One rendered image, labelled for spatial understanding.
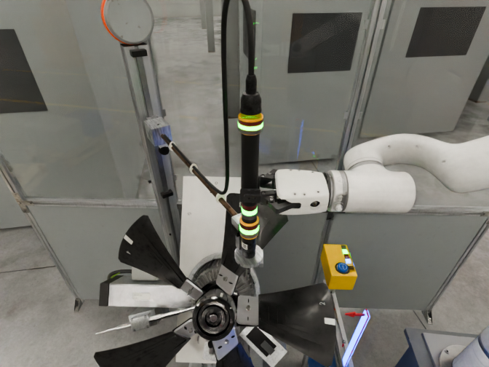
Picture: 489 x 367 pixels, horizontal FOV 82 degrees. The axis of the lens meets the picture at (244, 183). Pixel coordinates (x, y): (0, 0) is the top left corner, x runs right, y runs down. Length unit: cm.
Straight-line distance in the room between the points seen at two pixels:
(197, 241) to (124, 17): 79
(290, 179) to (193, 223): 61
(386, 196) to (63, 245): 189
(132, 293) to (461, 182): 96
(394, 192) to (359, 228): 115
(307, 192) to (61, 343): 219
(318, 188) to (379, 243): 133
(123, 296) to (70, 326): 146
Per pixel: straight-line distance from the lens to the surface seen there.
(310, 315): 94
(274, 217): 82
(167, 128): 109
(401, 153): 66
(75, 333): 250
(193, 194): 111
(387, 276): 213
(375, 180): 59
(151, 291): 106
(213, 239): 110
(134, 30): 111
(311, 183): 57
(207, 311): 86
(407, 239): 191
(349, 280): 121
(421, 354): 129
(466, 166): 60
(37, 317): 271
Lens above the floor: 198
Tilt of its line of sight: 36 degrees down
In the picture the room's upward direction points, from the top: straight up
